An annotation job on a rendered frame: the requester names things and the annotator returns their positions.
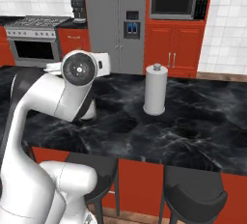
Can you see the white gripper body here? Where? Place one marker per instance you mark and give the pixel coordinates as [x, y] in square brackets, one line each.
[54, 69]

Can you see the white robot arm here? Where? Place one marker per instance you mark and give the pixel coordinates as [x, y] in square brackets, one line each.
[29, 112]

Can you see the red island counter base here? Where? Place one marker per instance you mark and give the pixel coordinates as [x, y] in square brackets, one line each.
[140, 186]

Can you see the steel range with oven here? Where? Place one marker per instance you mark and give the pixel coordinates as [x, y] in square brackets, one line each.
[32, 41]

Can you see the red base cupboard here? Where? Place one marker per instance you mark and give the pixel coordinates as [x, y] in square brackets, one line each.
[5, 49]
[74, 39]

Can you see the black coffee machine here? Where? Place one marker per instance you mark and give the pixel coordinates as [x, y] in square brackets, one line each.
[79, 9]

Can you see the grey steel fridge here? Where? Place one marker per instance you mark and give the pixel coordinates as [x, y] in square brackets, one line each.
[106, 15]

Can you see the white paper towel roll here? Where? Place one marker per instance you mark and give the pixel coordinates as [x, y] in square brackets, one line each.
[155, 89]

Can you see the dark grey bar stool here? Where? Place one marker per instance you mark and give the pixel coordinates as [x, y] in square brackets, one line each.
[193, 192]
[103, 170]

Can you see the tall red cupboard unit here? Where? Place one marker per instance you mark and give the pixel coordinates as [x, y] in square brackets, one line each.
[175, 44]

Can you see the steel microwave oven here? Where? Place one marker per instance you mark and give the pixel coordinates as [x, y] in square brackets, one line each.
[173, 1]

